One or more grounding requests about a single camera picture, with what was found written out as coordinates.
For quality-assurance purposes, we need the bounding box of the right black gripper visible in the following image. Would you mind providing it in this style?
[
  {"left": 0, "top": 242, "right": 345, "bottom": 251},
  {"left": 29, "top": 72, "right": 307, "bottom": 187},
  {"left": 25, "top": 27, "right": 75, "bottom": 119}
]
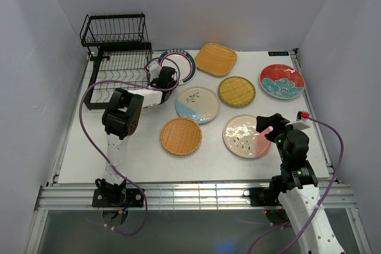
[{"left": 256, "top": 113, "right": 302, "bottom": 162}]

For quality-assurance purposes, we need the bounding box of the white plate green maroon rim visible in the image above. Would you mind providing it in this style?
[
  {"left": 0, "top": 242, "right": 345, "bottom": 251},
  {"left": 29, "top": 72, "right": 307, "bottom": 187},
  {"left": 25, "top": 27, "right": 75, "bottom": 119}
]
[{"left": 159, "top": 49, "right": 196, "bottom": 85}]

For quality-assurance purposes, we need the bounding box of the round orange woven plate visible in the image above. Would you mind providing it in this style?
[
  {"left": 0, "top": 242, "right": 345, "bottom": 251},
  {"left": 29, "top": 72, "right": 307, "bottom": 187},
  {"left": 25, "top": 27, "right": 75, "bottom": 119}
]
[{"left": 160, "top": 117, "right": 202, "bottom": 156}]

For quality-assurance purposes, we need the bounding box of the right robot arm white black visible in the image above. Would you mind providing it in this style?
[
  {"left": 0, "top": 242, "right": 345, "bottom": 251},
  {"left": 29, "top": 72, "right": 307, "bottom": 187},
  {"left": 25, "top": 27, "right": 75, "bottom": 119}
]
[{"left": 256, "top": 111, "right": 344, "bottom": 253}]

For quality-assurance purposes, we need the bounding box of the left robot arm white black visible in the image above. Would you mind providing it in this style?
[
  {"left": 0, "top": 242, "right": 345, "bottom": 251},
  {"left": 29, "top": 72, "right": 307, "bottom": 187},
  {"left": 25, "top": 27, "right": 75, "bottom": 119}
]
[{"left": 96, "top": 64, "right": 177, "bottom": 206}]

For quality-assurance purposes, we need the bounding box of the cream pink plate with sprig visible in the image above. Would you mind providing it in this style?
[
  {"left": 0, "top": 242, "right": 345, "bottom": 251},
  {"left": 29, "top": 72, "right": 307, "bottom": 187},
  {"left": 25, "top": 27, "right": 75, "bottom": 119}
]
[{"left": 223, "top": 115, "right": 271, "bottom": 159}]

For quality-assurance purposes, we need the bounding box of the cream blue plate with sprig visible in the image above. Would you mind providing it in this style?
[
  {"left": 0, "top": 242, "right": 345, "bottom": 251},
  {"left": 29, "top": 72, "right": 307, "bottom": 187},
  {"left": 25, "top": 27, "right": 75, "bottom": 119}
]
[{"left": 175, "top": 87, "right": 220, "bottom": 124}]

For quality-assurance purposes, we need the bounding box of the round yellow green woven plate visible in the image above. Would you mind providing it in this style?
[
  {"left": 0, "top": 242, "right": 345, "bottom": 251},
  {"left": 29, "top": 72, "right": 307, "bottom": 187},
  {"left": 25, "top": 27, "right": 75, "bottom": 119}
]
[{"left": 218, "top": 76, "right": 256, "bottom": 108}]

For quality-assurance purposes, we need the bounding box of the square orange woven plate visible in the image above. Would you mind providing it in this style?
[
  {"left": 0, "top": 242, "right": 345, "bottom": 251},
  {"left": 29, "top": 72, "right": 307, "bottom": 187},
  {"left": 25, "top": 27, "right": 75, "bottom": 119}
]
[{"left": 195, "top": 43, "right": 238, "bottom": 77}]

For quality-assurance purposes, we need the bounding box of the red plate blue flower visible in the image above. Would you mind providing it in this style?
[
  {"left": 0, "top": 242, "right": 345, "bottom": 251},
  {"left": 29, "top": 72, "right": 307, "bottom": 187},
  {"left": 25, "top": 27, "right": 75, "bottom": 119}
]
[{"left": 260, "top": 64, "right": 305, "bottom": 100}]

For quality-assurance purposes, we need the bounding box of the blue label sticker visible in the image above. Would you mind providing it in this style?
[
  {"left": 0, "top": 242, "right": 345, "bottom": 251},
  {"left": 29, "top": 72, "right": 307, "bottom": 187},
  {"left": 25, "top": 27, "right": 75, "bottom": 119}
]
[{"left": 268, "top": 51, "right": 289, "bottom": 57}]

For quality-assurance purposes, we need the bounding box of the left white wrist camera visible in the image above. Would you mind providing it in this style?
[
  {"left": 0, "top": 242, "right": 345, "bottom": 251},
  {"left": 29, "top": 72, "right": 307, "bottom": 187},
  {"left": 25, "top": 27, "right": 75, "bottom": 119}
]
[{"left": 145, "top": 58, "right": 162, "bottom": 80}]

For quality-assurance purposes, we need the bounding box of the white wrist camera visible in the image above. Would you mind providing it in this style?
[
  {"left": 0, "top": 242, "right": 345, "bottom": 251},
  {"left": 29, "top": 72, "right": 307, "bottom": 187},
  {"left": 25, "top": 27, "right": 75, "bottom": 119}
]
[
  {"left": 145, "top": 58, "right": 162, "bottom": 80},
  {"left": 287, "top": 111, "right": 312, "bottom": 130}
]

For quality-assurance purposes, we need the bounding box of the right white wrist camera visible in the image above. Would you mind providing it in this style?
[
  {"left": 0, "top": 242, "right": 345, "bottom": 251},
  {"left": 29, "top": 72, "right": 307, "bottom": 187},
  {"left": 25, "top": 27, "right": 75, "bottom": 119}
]
[{"left": 287, "top": 111, "right": 312, "bottom": 130}]

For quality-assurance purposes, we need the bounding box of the black wire dish rack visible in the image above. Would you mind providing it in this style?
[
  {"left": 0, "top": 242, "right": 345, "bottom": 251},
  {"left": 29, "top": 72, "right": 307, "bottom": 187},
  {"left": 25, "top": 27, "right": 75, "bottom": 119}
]
[{"left": 80, "top": 13, "right": 152, "bottom": 110}]

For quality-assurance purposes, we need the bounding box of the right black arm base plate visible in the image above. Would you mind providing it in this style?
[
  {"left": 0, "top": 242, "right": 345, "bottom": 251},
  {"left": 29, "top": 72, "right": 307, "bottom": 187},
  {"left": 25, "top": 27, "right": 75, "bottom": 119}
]
[{"left": 243, "top": 187, "right": 280, "bottom": 206}]

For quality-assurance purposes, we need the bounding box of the aluminium front rail frame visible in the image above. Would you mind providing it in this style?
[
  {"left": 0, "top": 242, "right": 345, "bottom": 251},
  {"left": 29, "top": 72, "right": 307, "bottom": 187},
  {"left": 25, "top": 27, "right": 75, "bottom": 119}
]
[{"left": 34, "top": 181, "right": 358, "bottom": 212}]

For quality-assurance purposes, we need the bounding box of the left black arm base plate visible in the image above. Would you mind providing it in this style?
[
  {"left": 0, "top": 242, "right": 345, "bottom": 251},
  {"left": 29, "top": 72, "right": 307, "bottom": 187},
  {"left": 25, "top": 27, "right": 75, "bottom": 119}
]
[{"left": 92, "top": 188, "right": 145, "bottom": 208}]

